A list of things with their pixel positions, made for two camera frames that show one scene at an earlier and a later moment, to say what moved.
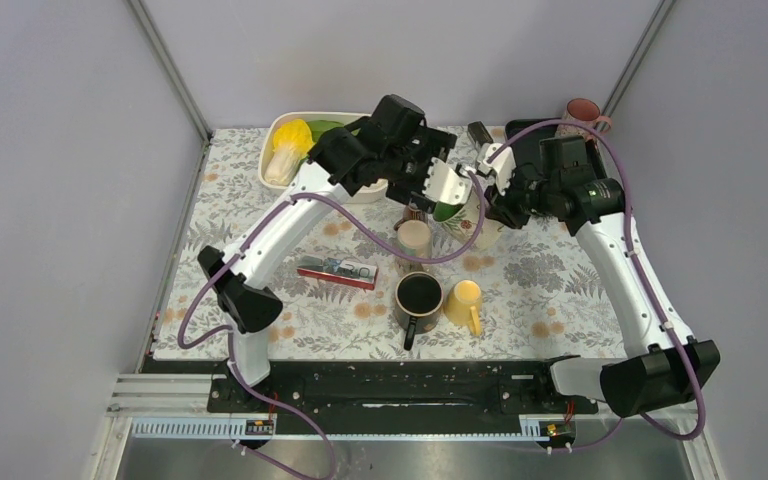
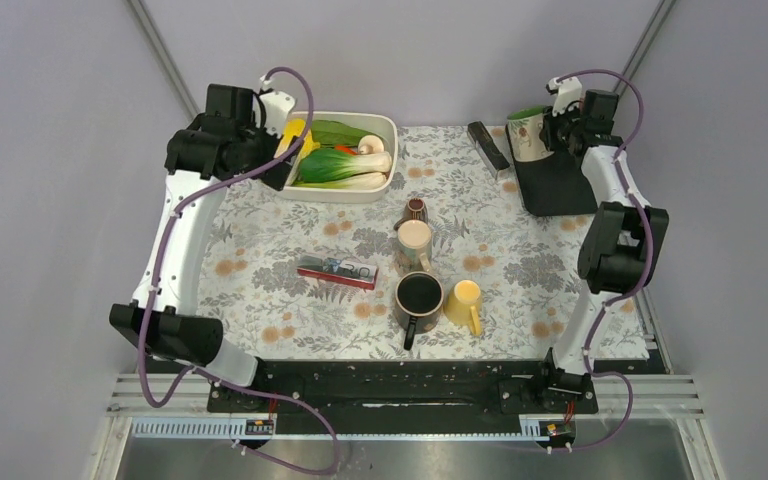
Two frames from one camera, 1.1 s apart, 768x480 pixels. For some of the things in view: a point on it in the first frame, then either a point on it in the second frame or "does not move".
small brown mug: x=410 y=214 does not move
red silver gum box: x=355 y=274 does not move
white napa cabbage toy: x=292 y=140 does not move
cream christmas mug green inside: x=458 y=223 → x=524 y=133
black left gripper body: x=407 y=167 → x=262 y=142
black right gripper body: x=523 y=197 → x=559 y=129
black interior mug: x=418 y=301 does not move
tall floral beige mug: x=414 y=238 does not move
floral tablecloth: x=394 y=281 does not move
